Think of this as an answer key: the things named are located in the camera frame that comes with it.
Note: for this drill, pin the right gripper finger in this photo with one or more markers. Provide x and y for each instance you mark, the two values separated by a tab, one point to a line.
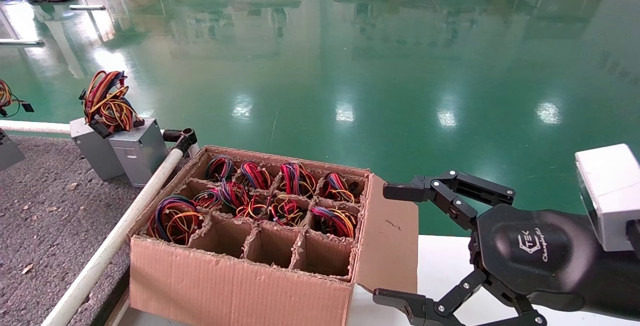
450	197
425	311

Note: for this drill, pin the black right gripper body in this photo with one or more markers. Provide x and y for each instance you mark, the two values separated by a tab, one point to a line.
535	252

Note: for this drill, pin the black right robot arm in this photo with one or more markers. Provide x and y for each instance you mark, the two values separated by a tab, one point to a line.
625	281

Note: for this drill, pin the brown cardboard divider box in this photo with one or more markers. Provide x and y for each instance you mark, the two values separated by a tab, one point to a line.
250	291

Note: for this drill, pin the black pipe connector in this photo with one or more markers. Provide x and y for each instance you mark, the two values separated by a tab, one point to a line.
185	138

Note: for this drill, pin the white metal pipe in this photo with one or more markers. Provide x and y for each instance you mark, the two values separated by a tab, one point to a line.
110	246
40	127

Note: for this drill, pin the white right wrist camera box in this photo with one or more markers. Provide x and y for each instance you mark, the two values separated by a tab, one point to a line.
610	191

